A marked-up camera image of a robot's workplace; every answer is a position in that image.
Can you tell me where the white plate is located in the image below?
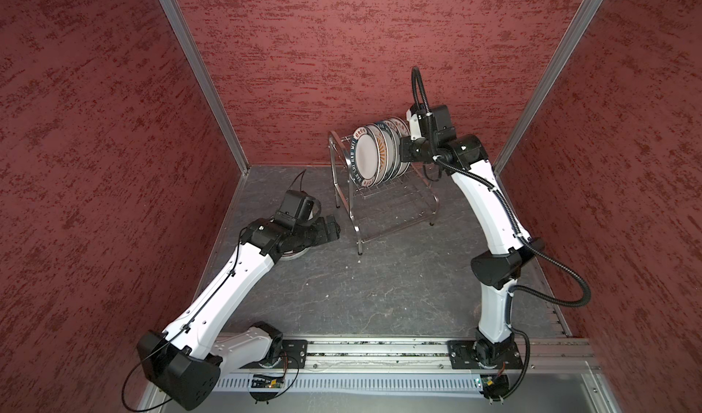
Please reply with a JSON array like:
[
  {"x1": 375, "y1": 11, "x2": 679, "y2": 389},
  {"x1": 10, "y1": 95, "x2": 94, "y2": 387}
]
[
  {"x1": 390, "y1": 117, "x2": 410, "y2": 177},
  {"x1": 350, "y1": 126, "x2": 380, "y2": 187},
  {"x1": 376, "y1": 121, "x2": 396, "y2": 182},
  {"x1": 281, "y1": 248, "x2": 310, "y2": 261},
  {"x1": 384, "y1": 119, "x2": 402, "y2": 178},
  {"x1": 367, "y1": 124, "x2": 388, "y2": 186}
]

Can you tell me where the stainless steel dish rack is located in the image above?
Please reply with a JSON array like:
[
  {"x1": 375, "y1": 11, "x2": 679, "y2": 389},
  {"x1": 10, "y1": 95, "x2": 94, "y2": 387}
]
[{"x1": 328, "y1": 131, "x2": 440, "y2": 255}]

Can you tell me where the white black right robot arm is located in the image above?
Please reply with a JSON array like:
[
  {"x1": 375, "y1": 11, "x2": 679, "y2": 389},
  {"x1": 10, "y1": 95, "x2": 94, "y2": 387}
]
[{"x1": 400, "y1": 103, "x2": 533, "y2": 368}]

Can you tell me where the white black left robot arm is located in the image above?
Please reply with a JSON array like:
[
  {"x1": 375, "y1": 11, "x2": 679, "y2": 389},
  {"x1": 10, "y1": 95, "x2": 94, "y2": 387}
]
[{"x1": 136, "y1": 216, "x2": 341, "y2": 411}]

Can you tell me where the left small circuit board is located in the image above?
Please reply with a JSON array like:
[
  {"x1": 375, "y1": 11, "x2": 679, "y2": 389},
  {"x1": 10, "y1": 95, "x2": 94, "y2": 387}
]
[{"x1": 250, "y1": 375, "x2": 286, "y2": 390}]

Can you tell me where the small circuit board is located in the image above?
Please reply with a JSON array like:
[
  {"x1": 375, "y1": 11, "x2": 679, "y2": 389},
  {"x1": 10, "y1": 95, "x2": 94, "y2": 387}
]
[
  {"x1": 250, "y1": 375, "x2": 286, "y2": 390},
  {"x1": 480, "y1": 375, "x2": 510, "y2": 401}
]

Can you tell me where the right small circuit board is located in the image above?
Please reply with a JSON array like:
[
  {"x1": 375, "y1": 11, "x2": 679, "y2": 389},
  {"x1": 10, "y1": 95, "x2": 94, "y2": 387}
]
[{"x1": 480, "y1": 375, "x2": 510, "y2": 401}]

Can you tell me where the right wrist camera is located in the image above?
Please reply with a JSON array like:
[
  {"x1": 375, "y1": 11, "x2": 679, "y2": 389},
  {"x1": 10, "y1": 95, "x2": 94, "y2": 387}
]
[{"x1": 406, "y1": 104, "x2": 423, "y2": 141}]

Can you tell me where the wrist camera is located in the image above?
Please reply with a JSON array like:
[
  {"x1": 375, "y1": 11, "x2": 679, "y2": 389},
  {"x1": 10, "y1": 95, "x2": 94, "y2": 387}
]
[
  {"x1": 272, "y1": 189, "x2": 321, "y2": 231},
  {"x1": 406, "y1": 104, "x2": 423, "y2": 141}
]

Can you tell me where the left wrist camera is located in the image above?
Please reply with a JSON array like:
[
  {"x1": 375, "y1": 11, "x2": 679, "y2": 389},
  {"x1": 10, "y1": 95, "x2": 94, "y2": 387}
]
[{"x1": 272, "y1": 189, "x2": 321, "y2": 231}]

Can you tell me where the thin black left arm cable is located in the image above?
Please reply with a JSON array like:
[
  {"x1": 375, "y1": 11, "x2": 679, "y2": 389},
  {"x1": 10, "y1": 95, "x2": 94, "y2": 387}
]
[{"x1": 120, "y1": 169, "x2": 308, "y2": 413}]

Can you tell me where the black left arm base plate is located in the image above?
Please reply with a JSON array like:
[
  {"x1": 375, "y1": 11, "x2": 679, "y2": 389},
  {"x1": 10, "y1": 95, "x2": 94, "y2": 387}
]
[{"x1": 258, "y1": 338, "x2": 309, "y2": 369}]

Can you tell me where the black corrugated right cable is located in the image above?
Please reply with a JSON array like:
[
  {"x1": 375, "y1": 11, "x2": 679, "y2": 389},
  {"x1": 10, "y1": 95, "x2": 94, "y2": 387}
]
[{"x1": 409, "y1": 66, "x2": 592, "y2": 402}]

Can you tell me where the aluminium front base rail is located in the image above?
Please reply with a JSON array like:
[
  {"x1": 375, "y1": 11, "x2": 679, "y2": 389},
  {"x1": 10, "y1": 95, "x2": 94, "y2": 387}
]
[{"x1": 212, "y1": 336, "x2": 611, "y2": 403}]

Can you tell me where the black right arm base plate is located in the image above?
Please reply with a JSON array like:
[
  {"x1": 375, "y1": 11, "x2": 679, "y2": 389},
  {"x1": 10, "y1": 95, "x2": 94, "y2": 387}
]
[{"x1": 446, "y1": 337, "x2": 524, "y2": 371}]

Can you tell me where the aluminium right corner post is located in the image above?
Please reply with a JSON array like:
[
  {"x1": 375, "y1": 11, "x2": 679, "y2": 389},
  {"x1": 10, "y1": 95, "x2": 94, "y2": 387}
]
[{"x1": 493, "y1": 0, "x2": 604, "y2": 177}]

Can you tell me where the aluminium corner post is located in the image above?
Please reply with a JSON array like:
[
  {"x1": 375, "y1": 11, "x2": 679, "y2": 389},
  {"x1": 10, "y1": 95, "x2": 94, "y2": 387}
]
[
  {"x1": 493, "y1": 0, "x2": 604, "y2": 177},
  {"x1": 158, "y1": 0, "x2": 250, "y2": 177}
]

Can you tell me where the aluminium left corner post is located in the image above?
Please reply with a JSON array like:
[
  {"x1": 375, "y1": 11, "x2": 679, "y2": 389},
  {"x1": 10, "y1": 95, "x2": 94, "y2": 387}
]
[{"x1": 158, "y1": 0, "x2": 250, "y2": 177}]

